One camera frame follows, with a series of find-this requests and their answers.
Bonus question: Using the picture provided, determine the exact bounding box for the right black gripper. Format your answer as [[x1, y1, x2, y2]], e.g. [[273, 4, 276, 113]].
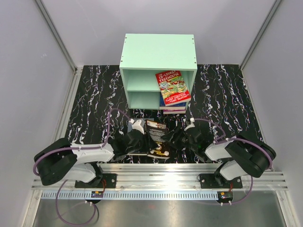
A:
[[160, 124, 197, 152]]

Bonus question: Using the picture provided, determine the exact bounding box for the black paperback book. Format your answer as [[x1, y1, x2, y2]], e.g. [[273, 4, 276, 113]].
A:
[[146, 120, 170, 159]]

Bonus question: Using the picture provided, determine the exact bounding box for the purple 117-Storey Treehouse book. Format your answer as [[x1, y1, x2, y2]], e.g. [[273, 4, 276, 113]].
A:
[[163, 109, 186, 114]]

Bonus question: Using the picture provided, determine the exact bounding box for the blue orange Jane Eyre book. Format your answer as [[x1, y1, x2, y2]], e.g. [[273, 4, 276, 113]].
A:
[[159, 91, 191, 110]]

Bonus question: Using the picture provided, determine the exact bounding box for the red 13-Storey Treehouse book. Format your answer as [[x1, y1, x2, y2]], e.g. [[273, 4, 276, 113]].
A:
[[155, 70, 190, 97]]

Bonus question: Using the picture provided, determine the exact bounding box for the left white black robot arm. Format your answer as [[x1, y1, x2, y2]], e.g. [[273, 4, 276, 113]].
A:
[[33, 119, 157, 188]]

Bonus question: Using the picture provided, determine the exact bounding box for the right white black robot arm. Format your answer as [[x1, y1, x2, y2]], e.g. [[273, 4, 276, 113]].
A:
[[162, 118, 276, 188]]

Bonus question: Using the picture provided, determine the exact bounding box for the dark blue hardcover book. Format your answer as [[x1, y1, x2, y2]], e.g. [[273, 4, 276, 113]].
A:
[[127, 118, 154, 156]]

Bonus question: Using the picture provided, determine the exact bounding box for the mint green shelf cabinet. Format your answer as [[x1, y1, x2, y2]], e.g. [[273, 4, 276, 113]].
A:
[[119, 34, 197, 110]]

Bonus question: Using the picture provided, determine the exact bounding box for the aluminium rail frame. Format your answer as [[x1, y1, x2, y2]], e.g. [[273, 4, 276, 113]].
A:
[[30, 163, 290, 192]]

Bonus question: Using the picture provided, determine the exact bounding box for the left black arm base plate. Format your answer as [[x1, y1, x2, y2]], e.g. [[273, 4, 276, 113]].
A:
[[74, 174, 117, 189]]

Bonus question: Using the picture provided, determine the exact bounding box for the white slotted cable duct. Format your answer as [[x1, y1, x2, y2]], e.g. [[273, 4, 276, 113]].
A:
[[41, 190, 218, 201]]

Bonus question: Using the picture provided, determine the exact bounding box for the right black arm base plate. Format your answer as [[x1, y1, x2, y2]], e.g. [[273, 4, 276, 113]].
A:
[[197, 174, 230, 189]]

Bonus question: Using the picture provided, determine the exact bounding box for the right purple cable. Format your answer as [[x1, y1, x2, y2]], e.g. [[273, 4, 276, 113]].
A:
[[189, 117, 274, 206]]

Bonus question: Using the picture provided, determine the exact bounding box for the purple cable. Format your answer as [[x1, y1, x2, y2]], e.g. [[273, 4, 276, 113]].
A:
[[32, 108, 132, 225], [189, 117, 274, 206]]

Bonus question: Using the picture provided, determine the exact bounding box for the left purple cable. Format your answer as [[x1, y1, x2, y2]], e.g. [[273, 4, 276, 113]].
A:
[[32, 108, 132, 225]]

